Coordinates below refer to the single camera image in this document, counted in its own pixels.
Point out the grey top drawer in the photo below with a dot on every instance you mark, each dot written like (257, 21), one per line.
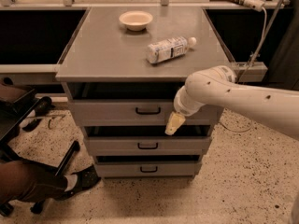
(121, 112)

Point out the grey metal rail frame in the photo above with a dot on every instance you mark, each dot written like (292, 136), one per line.
(31, 69)

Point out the grey middle drawer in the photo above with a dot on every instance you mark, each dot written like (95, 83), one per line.
(145, 146)

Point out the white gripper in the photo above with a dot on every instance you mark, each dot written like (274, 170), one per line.
(181, 107)

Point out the person's leg in brown trousers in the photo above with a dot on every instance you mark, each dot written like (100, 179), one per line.
(27, 182)

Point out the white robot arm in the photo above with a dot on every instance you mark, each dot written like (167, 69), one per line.
(274, 108)

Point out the grey bottom drawer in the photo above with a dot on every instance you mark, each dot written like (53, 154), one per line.
(148, 169)

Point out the grey drawer cabinet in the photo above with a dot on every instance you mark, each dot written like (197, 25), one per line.
(121, 85)

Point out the grey drawer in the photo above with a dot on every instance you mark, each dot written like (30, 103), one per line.
(145, 146)
(121, 112)
(148, 169)

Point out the white ceramic bowl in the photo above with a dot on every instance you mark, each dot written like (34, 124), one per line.
(135, 20)

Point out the black shoe in background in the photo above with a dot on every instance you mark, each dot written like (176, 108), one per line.
(35, 116)

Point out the white plastic bottle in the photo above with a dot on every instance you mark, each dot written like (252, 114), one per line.
(169, 49)

